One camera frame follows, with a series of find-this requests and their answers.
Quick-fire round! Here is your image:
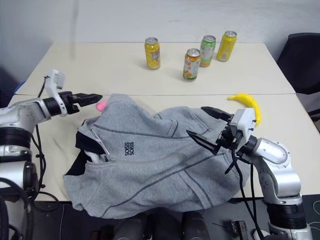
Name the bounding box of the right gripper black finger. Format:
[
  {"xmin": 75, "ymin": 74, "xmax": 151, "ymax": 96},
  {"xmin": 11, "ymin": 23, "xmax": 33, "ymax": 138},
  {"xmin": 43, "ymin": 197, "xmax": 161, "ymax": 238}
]
[
  {"xmin": 200, "ymin": 106, "xmax": 235, "ymax": 122},
  {"xmin": 186, "ymin": 129, "xmax": 222, "ymax": 155}
]

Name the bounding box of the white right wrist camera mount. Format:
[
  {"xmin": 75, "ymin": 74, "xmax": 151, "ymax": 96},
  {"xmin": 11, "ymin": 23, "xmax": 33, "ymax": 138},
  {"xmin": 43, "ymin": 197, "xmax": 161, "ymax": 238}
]
[{"xmin": 229, "ymin": 107, "xmax": 257, "ymax": 144}]

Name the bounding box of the green drink can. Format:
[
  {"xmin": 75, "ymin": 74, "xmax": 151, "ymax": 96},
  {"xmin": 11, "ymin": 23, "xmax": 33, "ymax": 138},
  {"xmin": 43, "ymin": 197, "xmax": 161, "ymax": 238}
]
[{"xmin": 199, "ymin": 35, "xmax": 217, "ymax": 68}]

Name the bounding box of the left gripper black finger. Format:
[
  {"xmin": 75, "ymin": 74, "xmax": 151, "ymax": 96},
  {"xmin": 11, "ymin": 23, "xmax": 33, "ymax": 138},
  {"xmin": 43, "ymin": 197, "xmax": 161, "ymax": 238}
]
[
  {"xmin": 74, "ymin": 98, "xmax": 101, "ymax": 108},
  {"xmin": 70, "ymin": 93, "xmax": 103, "ymax": 101}
]

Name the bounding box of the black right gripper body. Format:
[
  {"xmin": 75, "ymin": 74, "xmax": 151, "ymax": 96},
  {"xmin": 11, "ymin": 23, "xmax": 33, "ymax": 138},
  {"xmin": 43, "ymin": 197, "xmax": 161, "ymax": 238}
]
[{"xmin": 213, "ymin": 119, "xmax": 244, "ymax": 156}]

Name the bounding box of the black office chair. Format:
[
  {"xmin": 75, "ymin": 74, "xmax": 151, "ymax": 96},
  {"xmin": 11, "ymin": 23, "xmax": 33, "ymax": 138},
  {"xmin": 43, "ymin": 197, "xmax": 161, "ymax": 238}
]
[{"xmin": 275, "ymin": 32, "xmax": 320, "ymax": 116}]

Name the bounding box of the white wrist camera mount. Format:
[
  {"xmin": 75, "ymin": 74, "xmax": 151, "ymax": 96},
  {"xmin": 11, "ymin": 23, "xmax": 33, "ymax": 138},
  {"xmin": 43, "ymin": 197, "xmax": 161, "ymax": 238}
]
[
  {"xmin": 229, "ymin": 107, "xmax": 257, "ymax": 144},
  {"xmin": 44, "ymin": 69, "xmax": 68, "ymax": 117}
]

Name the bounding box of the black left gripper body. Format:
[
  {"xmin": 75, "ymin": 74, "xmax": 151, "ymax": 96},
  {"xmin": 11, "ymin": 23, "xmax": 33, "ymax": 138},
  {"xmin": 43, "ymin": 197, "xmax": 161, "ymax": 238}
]
[{"xmin": 58, "ymin": 91, "xmax": 81, "ymax": 115}]

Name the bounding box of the small pink object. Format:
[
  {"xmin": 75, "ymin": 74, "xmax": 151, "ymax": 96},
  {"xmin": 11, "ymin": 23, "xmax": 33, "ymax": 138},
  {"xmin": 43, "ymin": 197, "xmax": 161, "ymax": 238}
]
[{"xmin": 96, "ymin": 100, "xmax": 110, "ymax": 113}]

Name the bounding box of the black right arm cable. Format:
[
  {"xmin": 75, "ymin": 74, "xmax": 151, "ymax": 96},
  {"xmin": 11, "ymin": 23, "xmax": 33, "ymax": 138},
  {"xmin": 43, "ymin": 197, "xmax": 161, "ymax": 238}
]
[{"xmin": 224, "ymin": 144, "xmax": 266, "ymax": 240}]

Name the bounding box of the grey zip-up jacket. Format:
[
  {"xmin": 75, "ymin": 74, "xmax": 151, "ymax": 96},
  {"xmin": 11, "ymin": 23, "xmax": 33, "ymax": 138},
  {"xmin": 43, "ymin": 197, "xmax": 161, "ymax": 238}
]
[{"xmin": 62, "ymin": 93, "xmax": 252, "ymax": 220}]

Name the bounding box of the small black floor object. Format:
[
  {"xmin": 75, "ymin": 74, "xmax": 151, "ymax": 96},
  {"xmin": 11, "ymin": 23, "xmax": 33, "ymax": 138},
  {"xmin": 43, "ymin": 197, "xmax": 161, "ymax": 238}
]
[{"xmin": 230, "ymin": 219, "xmax": 249, "ymax": 240}]

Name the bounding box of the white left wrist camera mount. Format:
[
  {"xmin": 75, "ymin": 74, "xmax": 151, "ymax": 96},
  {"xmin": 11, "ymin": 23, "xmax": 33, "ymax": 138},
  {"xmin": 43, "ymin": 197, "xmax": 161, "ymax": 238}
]
[{"xmin": 44, "ymin": 69, "xmax": 68, "ymax": 117}]

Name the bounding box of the dark grey rounded shape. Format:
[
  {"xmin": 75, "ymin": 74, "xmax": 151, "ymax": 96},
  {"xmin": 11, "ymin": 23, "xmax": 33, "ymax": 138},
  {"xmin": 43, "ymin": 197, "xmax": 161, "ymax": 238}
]
[
  {"xmin": 113, "ymin": 216, "xmax": 149, "ymax": 240},
  {"xmin": 180, "ymin": 210, "xmax": 211, "ymax": 240}
]

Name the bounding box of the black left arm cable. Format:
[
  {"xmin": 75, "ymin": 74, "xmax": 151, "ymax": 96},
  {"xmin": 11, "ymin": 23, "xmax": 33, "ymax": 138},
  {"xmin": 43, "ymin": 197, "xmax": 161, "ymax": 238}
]
[{"xmin": 34, "ymin": 74, "xmax": 61, "ymax": 204}]

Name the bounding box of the yellow can with blue print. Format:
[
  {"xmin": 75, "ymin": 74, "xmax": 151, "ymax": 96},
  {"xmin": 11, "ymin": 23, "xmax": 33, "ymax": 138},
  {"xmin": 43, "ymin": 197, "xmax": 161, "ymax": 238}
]
[{"xmin": 144, "ymin": 37, "xmax": 162, "ymax": 70}]

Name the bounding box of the orange and white drink can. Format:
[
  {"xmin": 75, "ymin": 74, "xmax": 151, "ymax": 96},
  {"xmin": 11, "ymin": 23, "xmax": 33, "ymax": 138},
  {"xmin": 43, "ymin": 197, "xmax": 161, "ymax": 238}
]
[{"xmin": 182, "ymin": 48, "xmax": 202, "ymax": 82}]

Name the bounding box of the thin white floor cord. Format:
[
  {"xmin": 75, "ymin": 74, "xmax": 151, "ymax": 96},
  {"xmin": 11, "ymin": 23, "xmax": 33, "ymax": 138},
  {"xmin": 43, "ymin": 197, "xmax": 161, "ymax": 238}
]
[{"xmin": 310, "ymin": 198, "xmax": 320, "ymax": 226}]

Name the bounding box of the plain yellow drink can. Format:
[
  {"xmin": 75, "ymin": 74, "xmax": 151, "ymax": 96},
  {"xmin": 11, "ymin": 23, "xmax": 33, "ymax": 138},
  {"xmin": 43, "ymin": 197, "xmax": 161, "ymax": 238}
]
[{"xmin": 216, "ymin": 30, "xmax": 238, "ymax": 63}]

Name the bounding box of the yellow banana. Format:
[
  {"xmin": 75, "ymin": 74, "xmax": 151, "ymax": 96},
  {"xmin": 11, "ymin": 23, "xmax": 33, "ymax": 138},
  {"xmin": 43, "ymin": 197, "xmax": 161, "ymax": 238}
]
[{"xmin": 226, "ymin": 92, "xmax": 262, "ymax": 126}]

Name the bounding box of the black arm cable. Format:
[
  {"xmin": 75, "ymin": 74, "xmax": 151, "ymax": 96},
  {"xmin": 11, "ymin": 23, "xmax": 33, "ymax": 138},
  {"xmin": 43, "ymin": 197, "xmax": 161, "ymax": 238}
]
[
  {"xmin": 34, "ymin": 74, "xmax": 61, "ymax": 204},
  {"xmin": 224, "ymin": 144, "xmax": 266, "ymax": 240}
]

